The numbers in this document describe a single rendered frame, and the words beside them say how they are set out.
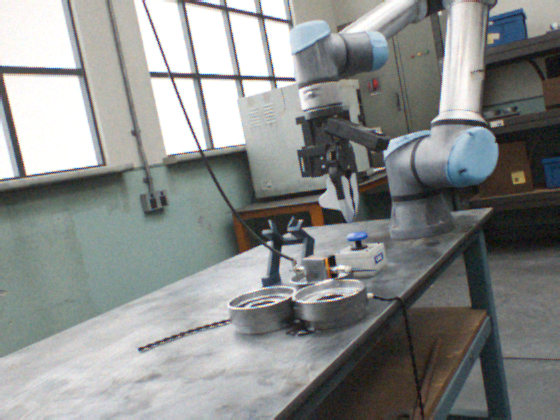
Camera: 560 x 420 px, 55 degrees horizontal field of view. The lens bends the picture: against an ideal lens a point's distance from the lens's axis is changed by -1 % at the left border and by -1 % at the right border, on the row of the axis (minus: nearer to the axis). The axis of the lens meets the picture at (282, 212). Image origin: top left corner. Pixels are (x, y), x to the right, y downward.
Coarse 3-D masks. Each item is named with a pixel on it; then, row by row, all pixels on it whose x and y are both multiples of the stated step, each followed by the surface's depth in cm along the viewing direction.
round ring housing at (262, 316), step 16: (272, 288) 85; (288, 288) 83; (240, 304) 83; (256, 304) 82; (272, 304) 75; (288, 304) 77; (240, 320) 76; (256, 320) 75; (272, 320) 75; (288, 320) 77
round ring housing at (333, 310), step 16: (304, 288) 80; (320, 288) 82; (336, 288) 81; (352, 288) 80; (304, 304) 73; (320, 304) 72; (336, 304) 72; (352, 304) 72; (368, 304) 75; (320, 320) 72; (336, 320) 72; (352, 320) 73
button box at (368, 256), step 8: (352, 248) 99; (360, 248) 99; (368, 248) 98; (376, 248) 98; (384, 248) 101; (336, 256) 99; (344, 256) 98; (352, 256) 97; (360, 256) 96; (368, 256) 96; (376, 256) 98; (384, 256) 101; (344, 264) 98; (352, 264) 98; (360, 264) 97; (368, 264) 96; (376, 264) 97; (384, 264) 100; (360, 272) 97; (368, 272) 96; (376, 272) 97
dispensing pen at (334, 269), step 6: (330, 258) 85; (294, 264) 90; (330, 264) 85; (336, 264) 86; (294, 270) 89; (300, 270) 89; (330, 270) 84; (336, 270) 83; (342, 270) 83; (348, 270) 82; (354, 270) 81; (360, 270) 81; (366, 270) 80; (372, 270) 79; (336, 276) 86
